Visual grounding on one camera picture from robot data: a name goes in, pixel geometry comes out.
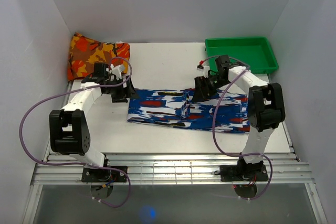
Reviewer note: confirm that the green plastic tray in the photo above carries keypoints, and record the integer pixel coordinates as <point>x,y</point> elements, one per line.
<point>254,51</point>

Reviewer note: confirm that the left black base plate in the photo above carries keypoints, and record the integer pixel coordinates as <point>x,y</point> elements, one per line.
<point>92,175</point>

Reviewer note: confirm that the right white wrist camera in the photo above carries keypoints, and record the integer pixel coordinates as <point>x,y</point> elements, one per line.
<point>203,68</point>

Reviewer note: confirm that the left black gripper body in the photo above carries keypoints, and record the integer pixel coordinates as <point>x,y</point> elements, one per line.
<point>117,92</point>

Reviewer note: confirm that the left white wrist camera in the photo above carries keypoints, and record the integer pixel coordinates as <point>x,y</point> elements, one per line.
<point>116,72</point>

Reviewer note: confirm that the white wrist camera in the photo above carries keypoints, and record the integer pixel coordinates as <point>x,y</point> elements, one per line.
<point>203,68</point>
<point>116,72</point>

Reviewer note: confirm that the aluminium rail frame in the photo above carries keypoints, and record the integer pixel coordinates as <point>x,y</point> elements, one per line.
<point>176,169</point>

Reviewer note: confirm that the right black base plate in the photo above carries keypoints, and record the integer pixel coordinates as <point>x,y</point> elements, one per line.
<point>233,173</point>

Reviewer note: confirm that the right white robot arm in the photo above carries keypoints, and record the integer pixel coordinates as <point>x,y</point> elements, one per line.
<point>265,111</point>

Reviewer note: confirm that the orange camouflage folded trousers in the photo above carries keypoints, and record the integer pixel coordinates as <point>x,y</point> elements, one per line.
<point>84,52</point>

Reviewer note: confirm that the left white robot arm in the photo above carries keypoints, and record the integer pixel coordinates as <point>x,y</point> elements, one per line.
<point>69,132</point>

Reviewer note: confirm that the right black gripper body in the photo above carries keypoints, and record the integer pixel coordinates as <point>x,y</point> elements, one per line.
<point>211,84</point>

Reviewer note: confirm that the blue white patterned trousers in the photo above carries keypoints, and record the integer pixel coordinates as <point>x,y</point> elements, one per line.
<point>174,108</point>

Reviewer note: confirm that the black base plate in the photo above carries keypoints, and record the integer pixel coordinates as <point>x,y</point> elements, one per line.
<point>92,175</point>
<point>233,173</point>

